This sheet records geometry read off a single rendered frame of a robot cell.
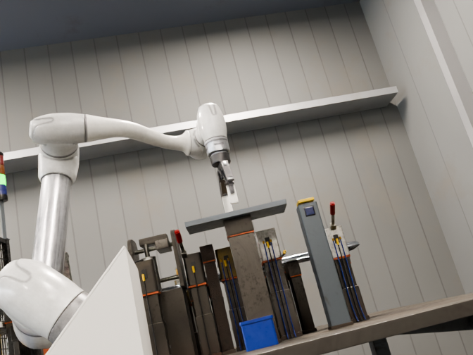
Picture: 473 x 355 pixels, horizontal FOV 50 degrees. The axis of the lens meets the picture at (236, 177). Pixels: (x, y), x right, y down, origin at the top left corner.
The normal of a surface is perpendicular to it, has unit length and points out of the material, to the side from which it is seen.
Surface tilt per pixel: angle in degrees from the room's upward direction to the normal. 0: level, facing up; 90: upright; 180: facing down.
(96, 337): 90
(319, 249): 90
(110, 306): 90
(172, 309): 90
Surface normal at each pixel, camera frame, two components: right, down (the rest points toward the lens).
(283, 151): 0.10, -0.32
